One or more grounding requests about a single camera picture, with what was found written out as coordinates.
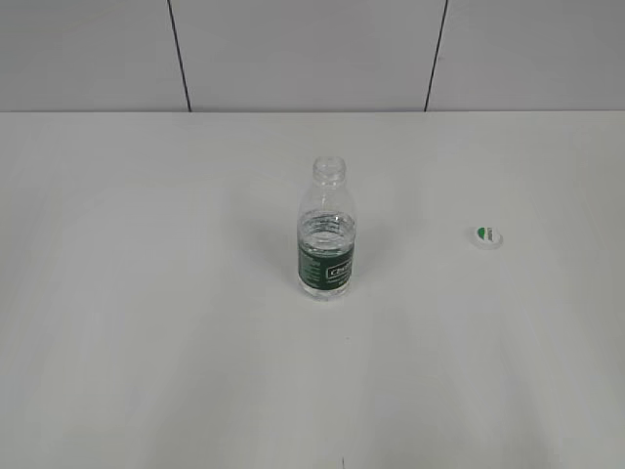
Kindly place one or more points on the clear cestbon water bottle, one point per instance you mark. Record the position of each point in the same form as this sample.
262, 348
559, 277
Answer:
326, 231

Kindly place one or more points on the white green bottle cap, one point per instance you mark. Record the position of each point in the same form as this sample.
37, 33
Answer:
486, 238

